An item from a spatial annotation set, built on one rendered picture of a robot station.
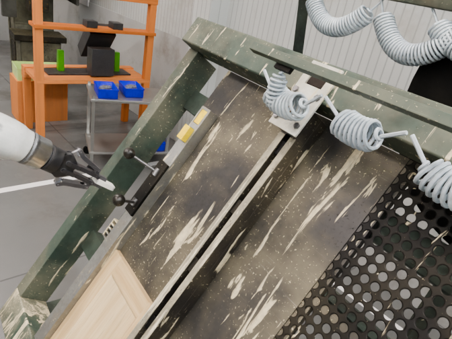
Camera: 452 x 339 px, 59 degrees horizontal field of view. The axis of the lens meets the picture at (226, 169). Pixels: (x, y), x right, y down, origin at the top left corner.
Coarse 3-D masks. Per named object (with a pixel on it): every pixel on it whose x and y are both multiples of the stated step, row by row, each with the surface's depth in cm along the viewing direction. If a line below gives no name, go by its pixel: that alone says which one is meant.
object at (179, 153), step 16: (208, 112) 128; (208, 128) 130; (176, 144) 131; (192, 144) 129; (176, 160) 128; (160, 192) 131; (144, 208) 130; (128, 224) 129; (112, 240) 130; (96, 256) 132; (80, 272) 133; (96, 272) 131; (80, 288) 130; (64, 304) 132; (48, 320) 133; (48, 336) 132
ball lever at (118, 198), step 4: (116, 196) 118; (120, 196) 118; (112, 200) 118; (116, 200) 118; (120, 200) 118; (124, 200) 119; (128, 200) 125; (132, 200) 127; (136, 200) 129; (116, 204) 118; (120, 204) 119; (132, 204) 129
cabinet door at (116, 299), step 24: (120, 264) 126; (96, 288) 129; (120, 288) 122; (72, 312) 131; (96, 312) 124; (120, 312) 118; (144, 312) 112; (72, 336) 127; (96, 336) 120; (120, 336) 114
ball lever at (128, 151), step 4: (128, 148) 125; (132, 148) 126; (124, 152) 125; (128, 152) 125; (132, 152) 125; (124, 156) 125; (128, 156) 125; (132, 156) 125; (136, 156) 127; (140, 160) 127; (144, 164) 128; (148, 164) 128; (152, 168) 128; (156, 168) 128; (152, 172) 129; (156, 172) 128
